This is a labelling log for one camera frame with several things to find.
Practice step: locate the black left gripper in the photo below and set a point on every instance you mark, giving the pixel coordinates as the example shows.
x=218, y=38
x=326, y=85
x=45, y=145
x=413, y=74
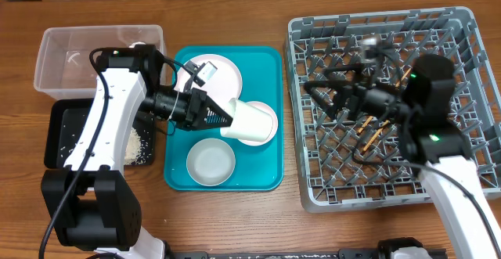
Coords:
x=197, y=98

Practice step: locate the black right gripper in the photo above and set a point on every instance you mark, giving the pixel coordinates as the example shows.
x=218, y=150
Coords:
x=334, y=87

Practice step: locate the white cup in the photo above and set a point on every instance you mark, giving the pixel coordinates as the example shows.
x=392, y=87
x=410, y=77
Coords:
x=248, y=122

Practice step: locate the wooden chopstick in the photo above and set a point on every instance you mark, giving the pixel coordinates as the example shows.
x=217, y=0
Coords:
x=375, y=136
x=398, y=84

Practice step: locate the rice pile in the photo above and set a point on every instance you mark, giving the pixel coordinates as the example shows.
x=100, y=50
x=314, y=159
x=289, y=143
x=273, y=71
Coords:
x=140, y=147

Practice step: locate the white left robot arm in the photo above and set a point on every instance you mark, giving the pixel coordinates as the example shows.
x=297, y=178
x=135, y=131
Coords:
x=91, y=205

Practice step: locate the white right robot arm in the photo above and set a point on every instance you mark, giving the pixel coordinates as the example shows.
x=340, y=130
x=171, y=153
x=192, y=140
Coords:
x=431, y=144

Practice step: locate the grey dishwasher rack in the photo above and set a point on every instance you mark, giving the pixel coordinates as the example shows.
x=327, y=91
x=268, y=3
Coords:
x=334, y=174

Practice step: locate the large pink plate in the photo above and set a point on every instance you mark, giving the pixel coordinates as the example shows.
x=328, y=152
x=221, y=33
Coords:
x=225, y=84

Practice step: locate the grey bowl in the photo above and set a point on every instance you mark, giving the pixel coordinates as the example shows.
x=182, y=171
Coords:
x=210, y=162

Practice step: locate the teal serving tray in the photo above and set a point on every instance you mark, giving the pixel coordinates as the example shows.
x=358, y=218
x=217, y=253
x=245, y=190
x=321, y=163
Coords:
x=258, y=168

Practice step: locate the black tray bin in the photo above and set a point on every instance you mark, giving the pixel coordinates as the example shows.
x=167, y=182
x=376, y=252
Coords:
x=55, y=125

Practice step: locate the clear plastic bin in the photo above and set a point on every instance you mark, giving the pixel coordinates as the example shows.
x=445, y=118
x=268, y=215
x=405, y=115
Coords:
x=63, y=69

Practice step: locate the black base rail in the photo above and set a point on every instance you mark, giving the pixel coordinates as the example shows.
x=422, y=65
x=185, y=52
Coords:
x=405, y=247

